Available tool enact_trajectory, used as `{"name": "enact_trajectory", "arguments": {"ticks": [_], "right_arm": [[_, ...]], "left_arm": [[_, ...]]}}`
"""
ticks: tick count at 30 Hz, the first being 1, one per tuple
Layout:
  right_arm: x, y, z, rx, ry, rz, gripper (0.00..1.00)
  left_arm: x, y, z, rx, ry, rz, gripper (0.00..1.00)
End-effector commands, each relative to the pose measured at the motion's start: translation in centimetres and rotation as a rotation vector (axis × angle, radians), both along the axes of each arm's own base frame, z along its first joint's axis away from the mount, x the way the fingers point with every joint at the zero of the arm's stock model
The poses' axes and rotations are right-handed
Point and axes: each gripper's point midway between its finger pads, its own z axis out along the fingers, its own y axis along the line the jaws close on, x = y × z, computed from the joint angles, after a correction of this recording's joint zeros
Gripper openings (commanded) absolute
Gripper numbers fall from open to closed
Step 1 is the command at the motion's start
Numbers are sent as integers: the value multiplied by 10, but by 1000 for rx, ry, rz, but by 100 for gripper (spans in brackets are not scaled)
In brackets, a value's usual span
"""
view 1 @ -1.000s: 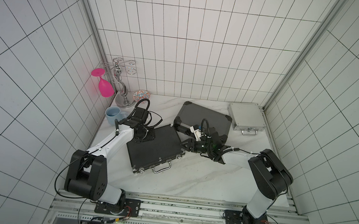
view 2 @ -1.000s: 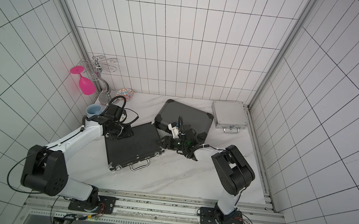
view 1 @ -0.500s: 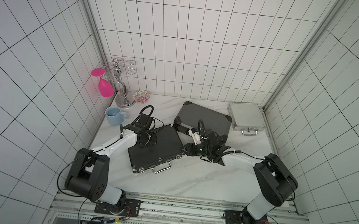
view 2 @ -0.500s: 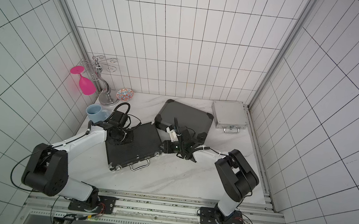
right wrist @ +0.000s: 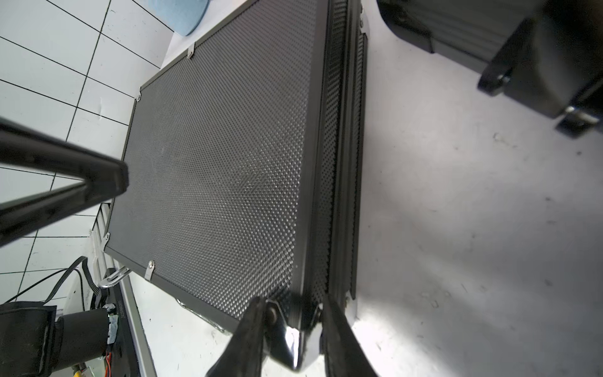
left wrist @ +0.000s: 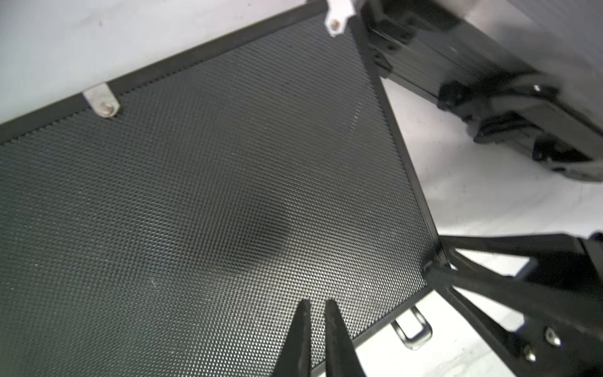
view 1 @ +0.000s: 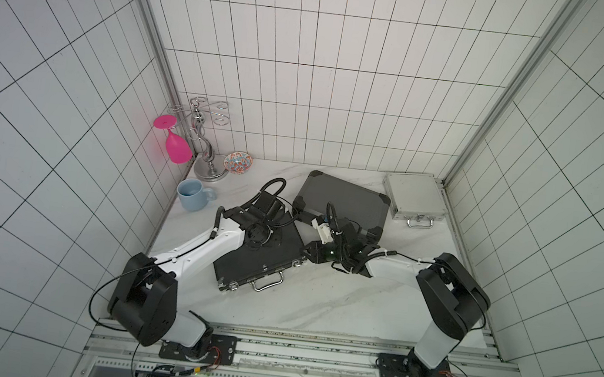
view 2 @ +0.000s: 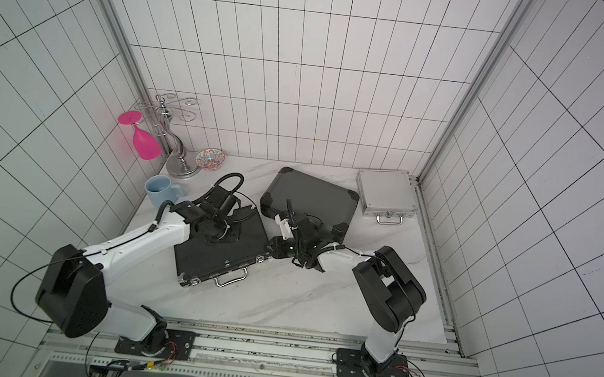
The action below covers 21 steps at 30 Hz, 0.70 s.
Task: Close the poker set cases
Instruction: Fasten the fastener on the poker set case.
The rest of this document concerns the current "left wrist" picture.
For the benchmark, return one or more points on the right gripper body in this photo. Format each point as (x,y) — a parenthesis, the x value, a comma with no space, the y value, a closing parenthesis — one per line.
(571,264)

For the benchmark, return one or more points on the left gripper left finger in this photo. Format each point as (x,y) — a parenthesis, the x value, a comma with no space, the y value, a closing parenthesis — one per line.
(295,356)

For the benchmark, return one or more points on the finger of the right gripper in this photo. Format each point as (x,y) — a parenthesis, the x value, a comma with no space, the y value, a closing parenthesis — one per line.
(506,349)
(509,294)

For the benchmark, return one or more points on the black poker case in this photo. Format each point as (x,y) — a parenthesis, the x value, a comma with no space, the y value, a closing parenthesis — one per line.
(177,237)
(523,74)

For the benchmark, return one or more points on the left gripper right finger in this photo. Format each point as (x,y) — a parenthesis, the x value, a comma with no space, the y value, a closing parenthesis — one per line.
(340,355)

